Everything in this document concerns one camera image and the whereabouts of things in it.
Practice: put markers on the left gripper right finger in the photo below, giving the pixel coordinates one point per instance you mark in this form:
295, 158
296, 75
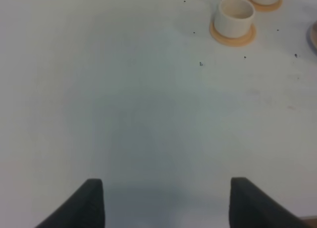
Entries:
250, 207

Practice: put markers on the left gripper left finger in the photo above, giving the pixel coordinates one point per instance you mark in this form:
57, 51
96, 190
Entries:
84, 209

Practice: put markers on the beige round teapot saucer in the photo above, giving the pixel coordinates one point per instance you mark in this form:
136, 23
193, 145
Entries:
312, 36

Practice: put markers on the near orange cup coaster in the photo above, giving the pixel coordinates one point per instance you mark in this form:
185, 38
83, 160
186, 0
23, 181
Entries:
234, 42

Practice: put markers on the orange cup coaster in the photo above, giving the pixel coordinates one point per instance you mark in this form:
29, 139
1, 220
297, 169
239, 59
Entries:
266, 8
234, 42

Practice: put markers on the near white teacup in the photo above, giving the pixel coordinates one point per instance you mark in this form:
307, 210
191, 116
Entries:
233, 18

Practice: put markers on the far orange cup coaster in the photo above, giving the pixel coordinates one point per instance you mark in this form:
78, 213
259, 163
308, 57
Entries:
266, 8

